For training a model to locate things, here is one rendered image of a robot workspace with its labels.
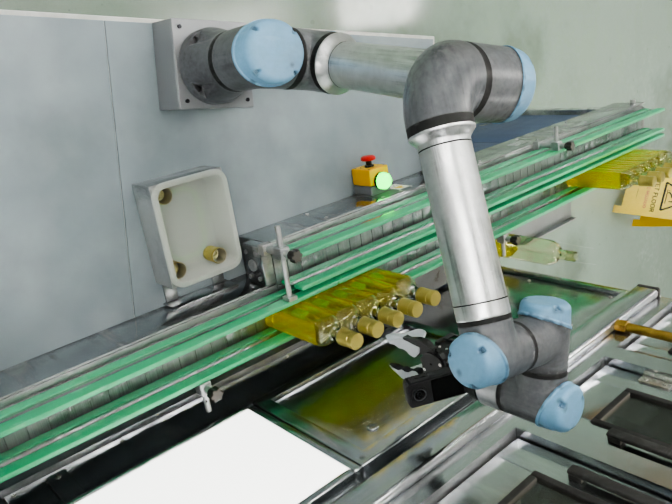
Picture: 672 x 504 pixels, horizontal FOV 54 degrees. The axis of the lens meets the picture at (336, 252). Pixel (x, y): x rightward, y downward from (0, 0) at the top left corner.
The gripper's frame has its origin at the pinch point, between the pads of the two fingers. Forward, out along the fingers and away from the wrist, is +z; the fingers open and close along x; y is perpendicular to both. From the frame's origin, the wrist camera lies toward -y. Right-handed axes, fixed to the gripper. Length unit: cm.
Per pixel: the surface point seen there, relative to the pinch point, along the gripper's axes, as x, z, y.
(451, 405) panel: -12.4, -6.8, 7.4
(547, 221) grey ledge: -12, 37, 111
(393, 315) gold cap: 1.2, 9.2, 10.5
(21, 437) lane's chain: -2, 37, -56
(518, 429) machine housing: -15.3, -18.4, 11.6
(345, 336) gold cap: 1.1, 10.9, -1.3
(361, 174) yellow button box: 21, 46, 40
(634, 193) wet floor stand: -69, 114, 332
